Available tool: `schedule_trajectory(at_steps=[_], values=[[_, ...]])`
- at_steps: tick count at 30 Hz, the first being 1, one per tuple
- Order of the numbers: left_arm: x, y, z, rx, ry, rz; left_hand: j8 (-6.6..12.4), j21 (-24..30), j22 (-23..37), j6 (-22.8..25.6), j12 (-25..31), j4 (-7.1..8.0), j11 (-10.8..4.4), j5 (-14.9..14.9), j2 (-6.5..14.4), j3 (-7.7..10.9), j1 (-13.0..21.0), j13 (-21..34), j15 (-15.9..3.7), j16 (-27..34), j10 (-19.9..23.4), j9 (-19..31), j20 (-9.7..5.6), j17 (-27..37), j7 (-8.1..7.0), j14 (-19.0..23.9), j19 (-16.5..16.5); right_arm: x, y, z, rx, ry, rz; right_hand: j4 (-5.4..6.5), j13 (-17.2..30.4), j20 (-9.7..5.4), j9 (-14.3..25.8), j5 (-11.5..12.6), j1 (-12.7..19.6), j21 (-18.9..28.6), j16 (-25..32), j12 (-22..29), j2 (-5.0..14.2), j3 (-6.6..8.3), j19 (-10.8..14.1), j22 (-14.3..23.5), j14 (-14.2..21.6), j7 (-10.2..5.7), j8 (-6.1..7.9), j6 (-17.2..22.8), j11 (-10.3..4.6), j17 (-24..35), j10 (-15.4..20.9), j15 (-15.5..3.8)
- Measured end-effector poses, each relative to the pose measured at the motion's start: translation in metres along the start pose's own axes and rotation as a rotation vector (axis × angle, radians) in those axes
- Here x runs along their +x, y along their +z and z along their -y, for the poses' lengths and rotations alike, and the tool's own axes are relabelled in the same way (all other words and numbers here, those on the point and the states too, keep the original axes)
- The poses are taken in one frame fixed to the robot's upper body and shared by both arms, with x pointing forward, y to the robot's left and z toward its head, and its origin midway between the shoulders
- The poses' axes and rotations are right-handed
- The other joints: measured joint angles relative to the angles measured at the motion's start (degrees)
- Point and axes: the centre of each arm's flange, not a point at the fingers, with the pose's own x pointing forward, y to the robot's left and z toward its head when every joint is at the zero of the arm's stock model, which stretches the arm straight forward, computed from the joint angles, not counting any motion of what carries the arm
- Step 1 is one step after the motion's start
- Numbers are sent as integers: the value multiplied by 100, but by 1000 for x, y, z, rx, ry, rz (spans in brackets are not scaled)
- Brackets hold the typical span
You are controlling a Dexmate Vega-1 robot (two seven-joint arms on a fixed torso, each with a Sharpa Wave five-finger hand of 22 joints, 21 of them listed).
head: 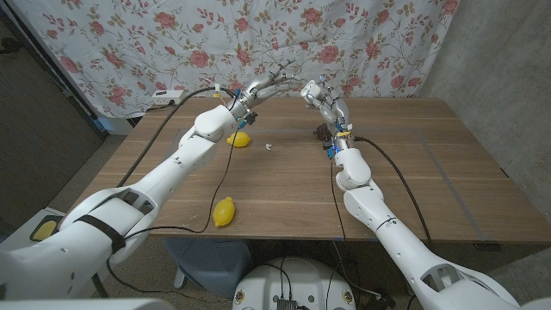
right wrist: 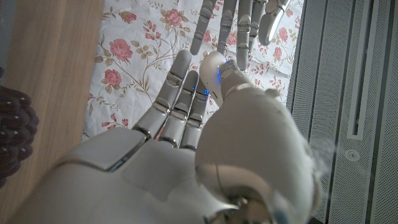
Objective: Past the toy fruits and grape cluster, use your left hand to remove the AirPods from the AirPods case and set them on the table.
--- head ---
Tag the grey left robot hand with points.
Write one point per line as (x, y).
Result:
(258, 92)

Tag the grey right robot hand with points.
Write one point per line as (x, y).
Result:
(340, 114)

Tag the white AirPods case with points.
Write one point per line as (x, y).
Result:
(310, 89)

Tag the white AirPod earbud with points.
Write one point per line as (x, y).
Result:
(268, 146)

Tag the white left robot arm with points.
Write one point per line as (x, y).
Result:
(172, 168)

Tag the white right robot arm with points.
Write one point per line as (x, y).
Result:
(409, 245)

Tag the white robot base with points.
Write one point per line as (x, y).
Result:
(297, 284)

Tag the purple toy grape cluster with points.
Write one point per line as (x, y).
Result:
(320, 130)

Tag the yellow toy lemon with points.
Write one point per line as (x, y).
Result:
(224, 212)
(239, 139)

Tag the white power strip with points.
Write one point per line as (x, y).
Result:
(165, 97)

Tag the floral print backdrop curtain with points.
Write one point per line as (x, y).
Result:
(129, 47)

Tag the black power adapter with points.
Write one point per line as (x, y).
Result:
(379, 301)

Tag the yellow and black floor mat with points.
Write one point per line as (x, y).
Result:
(43, 228)

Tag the white robot chest edge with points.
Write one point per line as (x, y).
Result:
(86, 305)

